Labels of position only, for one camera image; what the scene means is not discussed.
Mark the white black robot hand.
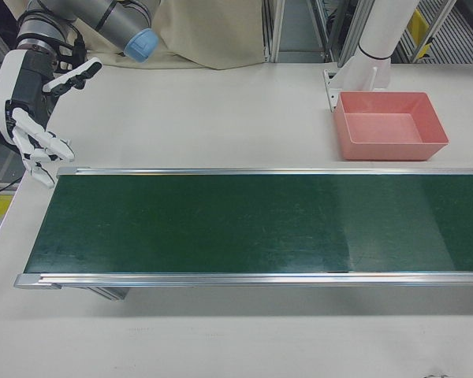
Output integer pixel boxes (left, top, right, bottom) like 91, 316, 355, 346
0, 49, 103, 189

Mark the pink plastic box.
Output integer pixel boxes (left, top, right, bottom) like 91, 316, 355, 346
333, 91, 449, 161

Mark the beige cloth cover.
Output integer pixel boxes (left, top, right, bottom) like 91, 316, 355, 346
76, 0, 270, 71

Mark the aluminium shelf rack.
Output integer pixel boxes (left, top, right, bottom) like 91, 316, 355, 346
309, 0, 363, 64

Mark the white robot torso column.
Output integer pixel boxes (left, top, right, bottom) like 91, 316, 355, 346
330, 0, 419, 95

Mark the yellow black label tag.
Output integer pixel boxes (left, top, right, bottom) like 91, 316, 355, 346
409, 8, 433, 60

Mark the grey roller rack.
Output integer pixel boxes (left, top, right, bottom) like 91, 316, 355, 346
393, 0, 473, 64

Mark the green conveyor belt aluminium frame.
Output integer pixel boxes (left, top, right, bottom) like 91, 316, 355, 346
14, 165, 473, 303

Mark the aluminium profile frame post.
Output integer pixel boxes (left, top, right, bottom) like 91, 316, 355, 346
262, 0, 285, 64

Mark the white metal mounting bracket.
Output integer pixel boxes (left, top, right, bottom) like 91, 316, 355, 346
322, 69, 342, 113

